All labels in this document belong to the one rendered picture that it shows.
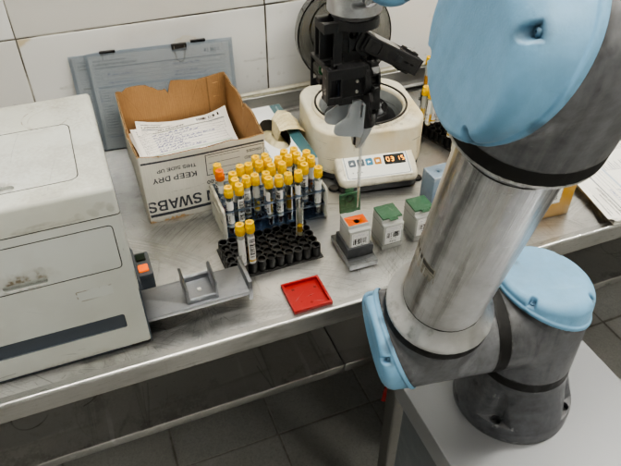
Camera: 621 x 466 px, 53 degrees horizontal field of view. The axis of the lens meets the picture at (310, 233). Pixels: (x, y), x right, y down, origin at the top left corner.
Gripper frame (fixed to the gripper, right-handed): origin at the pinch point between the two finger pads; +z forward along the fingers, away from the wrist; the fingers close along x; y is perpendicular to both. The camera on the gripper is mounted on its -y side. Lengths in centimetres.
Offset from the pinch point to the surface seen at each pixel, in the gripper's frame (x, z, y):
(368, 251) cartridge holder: 2.4, 22.4, -1.7
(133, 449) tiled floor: -33, 112, 50
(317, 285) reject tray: 5.4, 24.2, 9.1
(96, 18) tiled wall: -56, -3, 34
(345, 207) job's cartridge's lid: -3.0, 15.7, 0.8
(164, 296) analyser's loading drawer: 2.8, 20.4, 34.3
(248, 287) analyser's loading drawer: 5.9, 20.0, 21.3
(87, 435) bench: -23, 85, 58
